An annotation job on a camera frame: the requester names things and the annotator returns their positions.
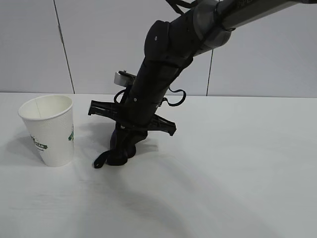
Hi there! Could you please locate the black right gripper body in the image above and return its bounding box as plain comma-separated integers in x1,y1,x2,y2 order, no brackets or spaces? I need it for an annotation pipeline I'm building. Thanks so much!
88,83,177,136

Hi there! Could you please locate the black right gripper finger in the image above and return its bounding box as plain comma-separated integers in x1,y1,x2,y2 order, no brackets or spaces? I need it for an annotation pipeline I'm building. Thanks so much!
110,123,129,152
126,128,149,152

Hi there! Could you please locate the purple cloth with strap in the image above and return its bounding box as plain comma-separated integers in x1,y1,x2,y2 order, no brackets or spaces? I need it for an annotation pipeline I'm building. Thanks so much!
93,128,136,169

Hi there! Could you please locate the white paper coffee cup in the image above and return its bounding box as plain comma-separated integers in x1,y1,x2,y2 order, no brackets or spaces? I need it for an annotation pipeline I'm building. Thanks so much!
17,95,75,168

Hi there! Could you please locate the black right camera cable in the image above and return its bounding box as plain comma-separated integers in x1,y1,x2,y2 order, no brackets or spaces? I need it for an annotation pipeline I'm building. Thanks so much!
113,89,128,103

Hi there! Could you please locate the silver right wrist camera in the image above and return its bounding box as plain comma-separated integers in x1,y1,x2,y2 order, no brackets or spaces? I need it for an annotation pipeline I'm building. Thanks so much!
114,70,136,88

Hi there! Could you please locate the black right arm cable loop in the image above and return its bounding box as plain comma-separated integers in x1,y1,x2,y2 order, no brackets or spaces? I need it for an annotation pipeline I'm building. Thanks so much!
162,87,186,108

